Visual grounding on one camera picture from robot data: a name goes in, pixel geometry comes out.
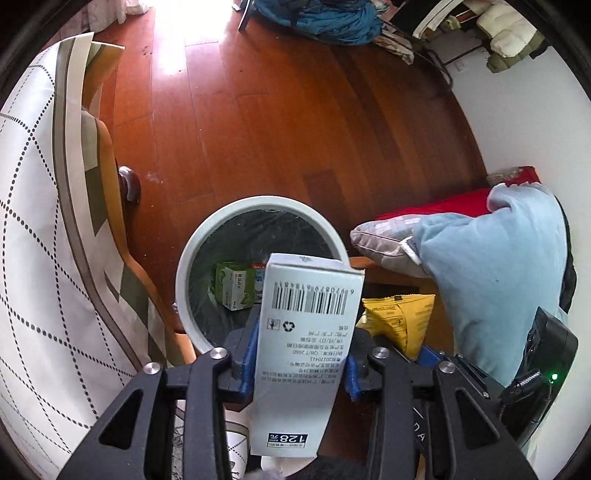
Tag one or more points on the white puffy jacket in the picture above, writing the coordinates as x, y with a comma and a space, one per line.
510, 32

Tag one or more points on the grey pillow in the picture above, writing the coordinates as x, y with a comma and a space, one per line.
383, 244

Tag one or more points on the patterned beige cloth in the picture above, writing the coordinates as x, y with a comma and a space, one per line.
395, 46

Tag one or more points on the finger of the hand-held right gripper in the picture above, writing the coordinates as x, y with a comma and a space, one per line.
475, 376

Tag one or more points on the black metal leg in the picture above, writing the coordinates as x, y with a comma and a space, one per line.
245, 14

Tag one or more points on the green and white box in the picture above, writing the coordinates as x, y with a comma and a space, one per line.
233, 287

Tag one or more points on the blue crumpled cloth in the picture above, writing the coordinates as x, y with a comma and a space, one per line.
323, 18

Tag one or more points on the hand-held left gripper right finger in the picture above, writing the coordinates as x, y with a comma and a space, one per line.
353, 381

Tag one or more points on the white cardboard carton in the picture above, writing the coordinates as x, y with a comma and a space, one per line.
304, 350

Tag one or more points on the white round trash bin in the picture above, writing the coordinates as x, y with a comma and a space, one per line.
193, 251

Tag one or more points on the blue and white packet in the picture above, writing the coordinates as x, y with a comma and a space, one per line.
259, 282

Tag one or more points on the white dotted bed sheet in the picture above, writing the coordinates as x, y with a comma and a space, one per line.
32, 240

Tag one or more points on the round dark bed leg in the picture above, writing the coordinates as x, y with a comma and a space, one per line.
130, 183

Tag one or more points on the red cloth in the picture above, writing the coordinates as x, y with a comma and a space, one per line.
455, 205

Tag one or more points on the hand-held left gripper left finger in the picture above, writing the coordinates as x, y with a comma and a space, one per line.
250, 361

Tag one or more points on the yellow snack packet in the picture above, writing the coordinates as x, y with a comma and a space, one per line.
402, 319

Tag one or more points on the light blue cloth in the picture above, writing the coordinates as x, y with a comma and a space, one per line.
485, 277

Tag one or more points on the wooden bed frame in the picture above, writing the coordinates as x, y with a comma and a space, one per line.
117, 221

